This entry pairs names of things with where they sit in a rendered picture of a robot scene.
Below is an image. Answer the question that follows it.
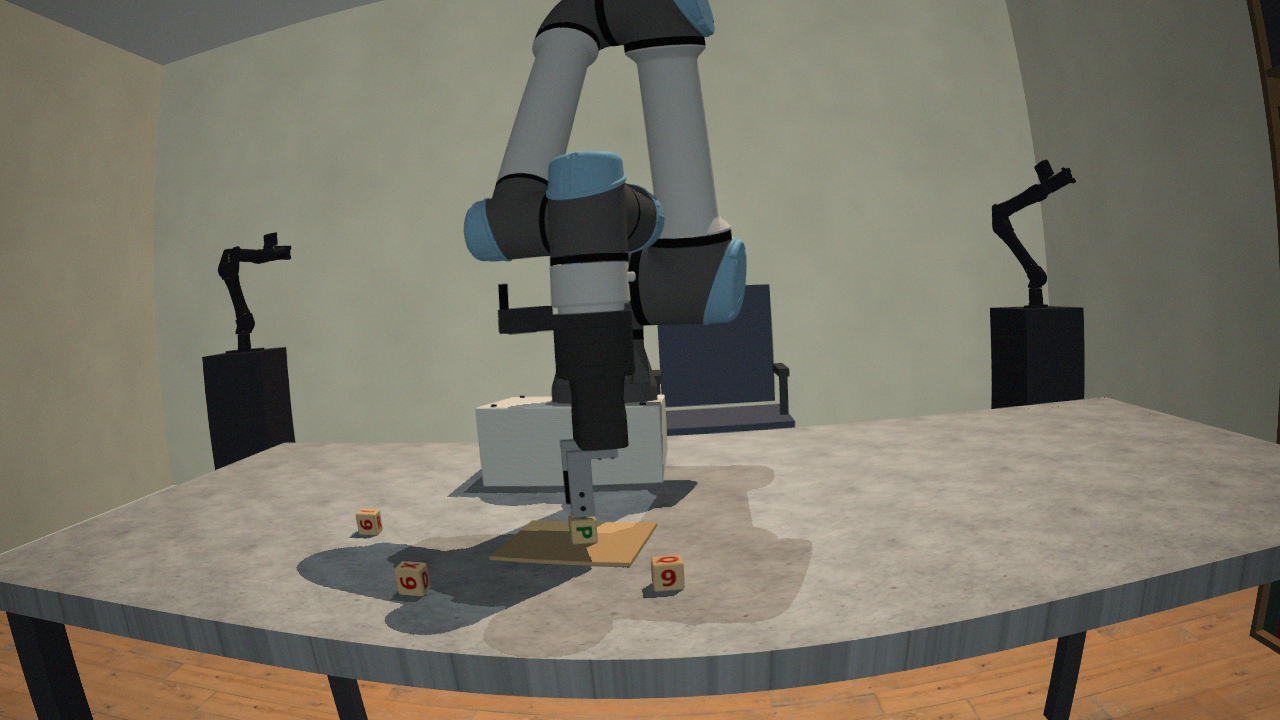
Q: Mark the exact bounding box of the tan flat mat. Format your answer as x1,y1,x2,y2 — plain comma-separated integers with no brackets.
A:
489,520,657,568

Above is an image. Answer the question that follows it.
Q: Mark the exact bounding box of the tan block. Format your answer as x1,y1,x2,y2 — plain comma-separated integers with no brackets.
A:
568,515,598,544
394,561,431,596
355,509,383,536
652,555,684,592

